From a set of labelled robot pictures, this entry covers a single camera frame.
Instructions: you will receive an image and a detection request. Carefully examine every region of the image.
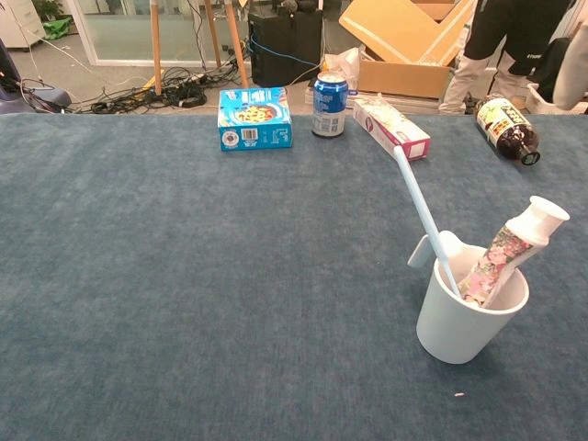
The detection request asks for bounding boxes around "wooden stand leg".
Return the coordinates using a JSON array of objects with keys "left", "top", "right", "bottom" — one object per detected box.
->
[
  {"left": 223, "top": 0, "right": 251, "bottom": 89},
  {"left": 150, "top": 0, "right": 164, "bottom": 96},
  {"left": 204, "top": 0, "right": 223, "bottom": 69}
]

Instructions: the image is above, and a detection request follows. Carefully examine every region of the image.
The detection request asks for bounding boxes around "white plastic bag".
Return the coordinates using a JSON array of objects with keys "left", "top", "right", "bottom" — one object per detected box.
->
[{"left": 323, "top": 45, "right": 362, "bottom": 91}]

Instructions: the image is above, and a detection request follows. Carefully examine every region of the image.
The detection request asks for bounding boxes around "green bag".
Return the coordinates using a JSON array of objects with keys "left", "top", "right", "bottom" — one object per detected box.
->
[{"left": 43, "top": 16, "right": 74, "bottom": 41}]

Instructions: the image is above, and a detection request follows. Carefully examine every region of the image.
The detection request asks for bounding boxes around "white cabinet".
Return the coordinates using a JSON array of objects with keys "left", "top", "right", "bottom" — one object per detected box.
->
[{"left": 0, "top": 0, "right": 47, "bottom": 50}]

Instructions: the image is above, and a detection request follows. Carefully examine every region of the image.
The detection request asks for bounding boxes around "dark tea bottle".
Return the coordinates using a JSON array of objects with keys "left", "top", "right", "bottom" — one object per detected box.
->
[{"left": 473, "top": 95, "right": 542, "bottom": 166}]

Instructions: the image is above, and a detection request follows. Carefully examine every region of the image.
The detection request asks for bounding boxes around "light blue toothbrush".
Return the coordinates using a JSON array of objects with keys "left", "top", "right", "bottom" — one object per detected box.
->
[{"left": 393, "top": 145, "right": 462, "bottom": 298}]

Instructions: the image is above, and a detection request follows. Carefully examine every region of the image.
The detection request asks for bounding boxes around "light blue hooked cup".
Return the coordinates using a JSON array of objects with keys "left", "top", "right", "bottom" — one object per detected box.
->
[{"left": 407, "top": 231, "right": 530, "bottom": 365}]

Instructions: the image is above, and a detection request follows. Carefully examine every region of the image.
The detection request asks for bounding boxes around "floral toothpaste tube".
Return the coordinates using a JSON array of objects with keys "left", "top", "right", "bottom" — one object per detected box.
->
[{"left": 458, "top": 195, "right": 571, "bottom": 308}]

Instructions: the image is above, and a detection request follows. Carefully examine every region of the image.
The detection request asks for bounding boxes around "black equipment case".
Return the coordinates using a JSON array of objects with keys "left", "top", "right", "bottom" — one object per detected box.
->
[{"left": 247, "top": 7, "right": 325, "bottom": 88}]

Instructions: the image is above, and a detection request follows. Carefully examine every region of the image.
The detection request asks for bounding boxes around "black floor cable tangle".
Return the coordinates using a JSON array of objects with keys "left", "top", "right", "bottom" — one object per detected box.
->
[{"left": 75, "top": 63, "right": 252, "bottom": 115}]

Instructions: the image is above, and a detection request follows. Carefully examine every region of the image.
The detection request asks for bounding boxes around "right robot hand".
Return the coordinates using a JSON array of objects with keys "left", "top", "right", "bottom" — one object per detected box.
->
[{"left": 553, "top": 22, "right": 588, "bottom": 111}]

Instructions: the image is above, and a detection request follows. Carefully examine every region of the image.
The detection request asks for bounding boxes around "blue soda can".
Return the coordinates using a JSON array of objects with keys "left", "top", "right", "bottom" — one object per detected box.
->
[{"left": 311, "top": 72, "right": 349, "bottom": 138}]

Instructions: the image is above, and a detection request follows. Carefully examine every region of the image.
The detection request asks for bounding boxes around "person in grey trousers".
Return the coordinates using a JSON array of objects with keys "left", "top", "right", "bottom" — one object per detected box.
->
[{"left": 438, "top": 0, "right": 573, "bottom": 116}]

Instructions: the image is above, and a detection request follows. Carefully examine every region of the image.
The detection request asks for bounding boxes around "open cardboard box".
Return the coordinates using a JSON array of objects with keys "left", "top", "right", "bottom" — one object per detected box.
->
[{"left": 338, "top": 0, "right": 474, "bottom": 100}]

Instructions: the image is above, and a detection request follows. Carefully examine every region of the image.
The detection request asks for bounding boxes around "blue cookie box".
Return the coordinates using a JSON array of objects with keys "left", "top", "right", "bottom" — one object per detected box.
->
[{"left": 217, "top": 86, "right": 294, "bottom": 153}]

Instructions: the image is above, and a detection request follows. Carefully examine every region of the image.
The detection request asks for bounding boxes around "blue table mat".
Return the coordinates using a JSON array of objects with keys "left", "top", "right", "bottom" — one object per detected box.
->
[{"left": 0, "top": 112, "right": 588, "bottom": 441}]

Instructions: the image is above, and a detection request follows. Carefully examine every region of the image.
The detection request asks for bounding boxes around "floral toothpaste carton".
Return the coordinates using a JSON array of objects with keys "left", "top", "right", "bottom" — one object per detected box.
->
[{"left": 352, "top": 96, "right": 432, "bottom": 164}]

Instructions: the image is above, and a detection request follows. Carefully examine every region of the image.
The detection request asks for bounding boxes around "white framed glass partition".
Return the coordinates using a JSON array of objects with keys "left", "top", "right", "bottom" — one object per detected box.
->
[{"left": 71, "top": 0, "right": 252, "bottom": 68}]

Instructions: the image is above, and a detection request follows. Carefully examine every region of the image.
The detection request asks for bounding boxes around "black fabric bag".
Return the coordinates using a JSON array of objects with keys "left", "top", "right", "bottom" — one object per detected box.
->
[{"left": 537, "top": 37, "right": 573, "bottom": 103}]

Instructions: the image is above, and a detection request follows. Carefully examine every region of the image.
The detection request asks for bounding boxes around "dark blue machine base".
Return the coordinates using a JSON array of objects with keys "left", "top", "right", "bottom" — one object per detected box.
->
[{"left": 0, "top": 39, "right": 73, "bottom": 115}]

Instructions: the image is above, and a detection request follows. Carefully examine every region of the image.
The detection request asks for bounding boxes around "blue cable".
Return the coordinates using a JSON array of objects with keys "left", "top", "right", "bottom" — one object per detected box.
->
[{"left": 250, "top": 35, "right": 322, "bottom": 66}]

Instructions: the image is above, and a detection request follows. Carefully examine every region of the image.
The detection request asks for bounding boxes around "green potted plant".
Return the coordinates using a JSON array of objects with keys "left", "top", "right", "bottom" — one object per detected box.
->
[{"left": 31, "top": 0, "right": 64, "bottom": 20}]

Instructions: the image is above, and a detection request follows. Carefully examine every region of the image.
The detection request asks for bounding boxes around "white plastic storage crate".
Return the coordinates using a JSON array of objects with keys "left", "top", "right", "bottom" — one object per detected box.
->
[{"left": 526, "top": 82, "right": 560, "bottom": 115}]

